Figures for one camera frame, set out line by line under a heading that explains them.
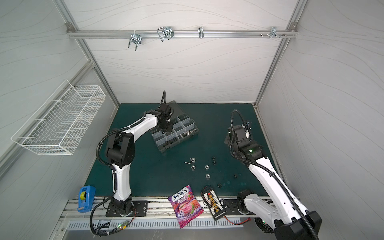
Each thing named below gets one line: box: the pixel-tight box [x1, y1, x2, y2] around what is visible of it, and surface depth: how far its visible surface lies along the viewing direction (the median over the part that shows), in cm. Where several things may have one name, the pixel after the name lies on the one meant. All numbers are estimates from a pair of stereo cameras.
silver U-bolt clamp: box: [128, 30, 142, 52], surface depth 80 cm
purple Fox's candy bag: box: [167, 184, 204, 229], surface depth 74 cm
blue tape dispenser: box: [77, 185, 96, 213], surface depth 75 cm
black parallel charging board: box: [201, 187, 226, 221], surface depth 75 cm
